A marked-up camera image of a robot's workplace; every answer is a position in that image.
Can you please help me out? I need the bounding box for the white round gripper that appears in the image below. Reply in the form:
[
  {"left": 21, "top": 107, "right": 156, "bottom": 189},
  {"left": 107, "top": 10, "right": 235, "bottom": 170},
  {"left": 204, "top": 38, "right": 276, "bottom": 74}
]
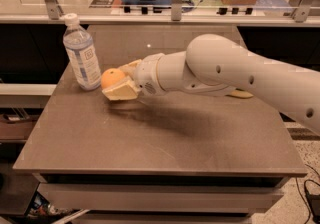
[{"left": 102, "top": 53, "right": 165, "bottom": 101}]

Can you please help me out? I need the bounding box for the orange fruit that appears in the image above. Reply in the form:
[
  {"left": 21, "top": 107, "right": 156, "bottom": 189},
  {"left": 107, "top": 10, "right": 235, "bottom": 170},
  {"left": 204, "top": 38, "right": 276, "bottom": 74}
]
[{"left": 101, "top": 68, "right": 125, "bottom": 89}]

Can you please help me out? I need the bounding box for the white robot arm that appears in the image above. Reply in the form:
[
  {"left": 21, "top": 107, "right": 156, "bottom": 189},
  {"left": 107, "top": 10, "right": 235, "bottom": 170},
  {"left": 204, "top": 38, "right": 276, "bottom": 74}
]
[{"left": 101, "top": 34, "right": 320, "bottom": 134}]

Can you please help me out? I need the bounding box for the clear plastic water bottle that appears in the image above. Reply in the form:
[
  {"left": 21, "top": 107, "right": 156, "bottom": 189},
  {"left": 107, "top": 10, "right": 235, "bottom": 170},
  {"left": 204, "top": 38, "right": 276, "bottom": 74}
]
[{"left": 63, "top": 13, "right": 101, "bottom": 91}]

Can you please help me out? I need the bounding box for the green and yellow sponge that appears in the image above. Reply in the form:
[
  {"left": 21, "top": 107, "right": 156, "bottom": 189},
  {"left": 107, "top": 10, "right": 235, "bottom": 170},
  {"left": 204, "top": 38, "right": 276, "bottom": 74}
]
[{"left": 229, "top": 89, "right": 253, "bottom": 99}]

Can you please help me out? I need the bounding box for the grey table drawer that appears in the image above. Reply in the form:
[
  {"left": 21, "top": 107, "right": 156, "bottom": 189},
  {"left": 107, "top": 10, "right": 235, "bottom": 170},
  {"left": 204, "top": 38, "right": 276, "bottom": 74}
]
[{"left": 38, "top": 183, "right": 283, "bottom": 214}]

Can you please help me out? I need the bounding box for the black power adapter with cable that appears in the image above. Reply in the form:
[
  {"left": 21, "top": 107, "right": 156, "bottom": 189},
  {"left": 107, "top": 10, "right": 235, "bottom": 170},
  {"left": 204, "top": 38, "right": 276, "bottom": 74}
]
[{"left": 294, "top": 164, "right": 320, "bottom": 224}]

